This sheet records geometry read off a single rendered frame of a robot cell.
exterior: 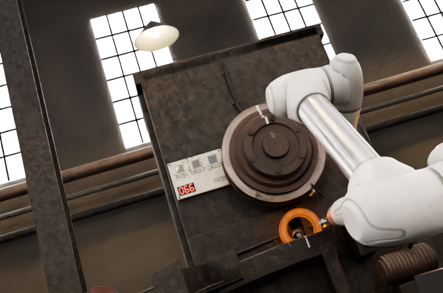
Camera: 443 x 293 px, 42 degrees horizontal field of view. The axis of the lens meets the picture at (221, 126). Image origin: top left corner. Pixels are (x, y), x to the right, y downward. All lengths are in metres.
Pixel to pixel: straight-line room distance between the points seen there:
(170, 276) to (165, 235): 6.59
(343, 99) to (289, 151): 0.71
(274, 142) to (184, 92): 0.59
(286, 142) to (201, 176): 0.44
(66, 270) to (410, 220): 4.10
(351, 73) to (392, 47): 8.45
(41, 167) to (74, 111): 4.14
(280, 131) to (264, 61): 0.52
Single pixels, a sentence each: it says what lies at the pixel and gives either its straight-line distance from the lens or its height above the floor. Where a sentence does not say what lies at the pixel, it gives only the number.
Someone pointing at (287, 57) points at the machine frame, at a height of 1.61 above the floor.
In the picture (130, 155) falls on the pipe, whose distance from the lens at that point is 8.31.
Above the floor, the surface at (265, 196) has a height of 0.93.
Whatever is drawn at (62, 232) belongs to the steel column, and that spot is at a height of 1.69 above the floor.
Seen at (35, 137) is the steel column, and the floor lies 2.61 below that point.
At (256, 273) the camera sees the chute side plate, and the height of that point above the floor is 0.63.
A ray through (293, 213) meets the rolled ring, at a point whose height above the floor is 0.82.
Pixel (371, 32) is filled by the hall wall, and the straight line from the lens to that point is 10.35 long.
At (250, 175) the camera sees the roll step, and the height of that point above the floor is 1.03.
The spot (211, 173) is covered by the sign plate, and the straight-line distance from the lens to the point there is 2.71.
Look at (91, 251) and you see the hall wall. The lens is 8.82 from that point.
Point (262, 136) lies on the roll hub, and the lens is 2.56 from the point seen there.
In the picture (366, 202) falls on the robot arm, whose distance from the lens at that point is 1.34.
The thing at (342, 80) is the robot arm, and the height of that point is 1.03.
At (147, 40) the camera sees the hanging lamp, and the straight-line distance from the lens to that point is 8.00.
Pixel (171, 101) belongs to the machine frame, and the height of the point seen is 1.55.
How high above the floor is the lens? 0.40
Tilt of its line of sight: 20 degrees up
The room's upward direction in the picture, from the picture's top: 19 degrees counter-clockwise
